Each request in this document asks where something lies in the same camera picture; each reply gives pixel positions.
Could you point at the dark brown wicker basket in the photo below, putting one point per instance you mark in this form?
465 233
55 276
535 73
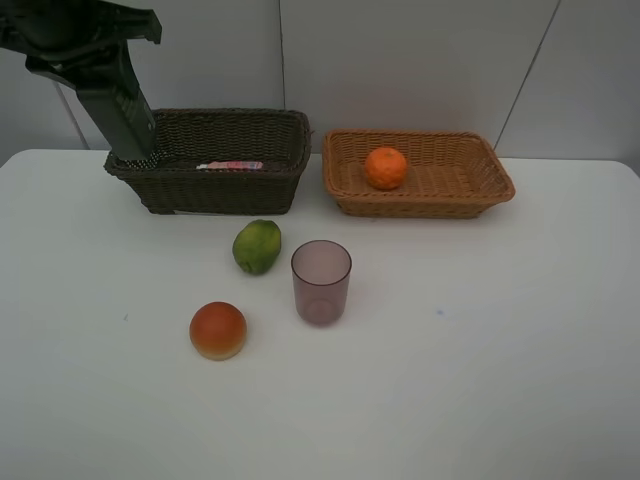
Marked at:
168 182

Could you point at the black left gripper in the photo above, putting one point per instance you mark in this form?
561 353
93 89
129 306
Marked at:
53 33

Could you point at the dark green pump bottle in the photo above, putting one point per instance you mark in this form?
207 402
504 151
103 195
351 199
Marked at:
111 94

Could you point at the pink lotion bottle white cap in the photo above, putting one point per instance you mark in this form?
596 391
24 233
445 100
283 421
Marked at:
231 165

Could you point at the red orange round bun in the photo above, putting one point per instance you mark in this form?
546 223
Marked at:
218 331

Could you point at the orange tangerine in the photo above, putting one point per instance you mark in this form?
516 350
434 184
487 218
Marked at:
385 168

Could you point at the purple translucent plastic cup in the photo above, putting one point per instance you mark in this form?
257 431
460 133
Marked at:
321 272

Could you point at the green lime fruit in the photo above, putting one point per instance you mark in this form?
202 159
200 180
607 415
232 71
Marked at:
257 246

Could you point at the light orange wicker basket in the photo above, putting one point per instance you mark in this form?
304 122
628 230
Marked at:
451 175

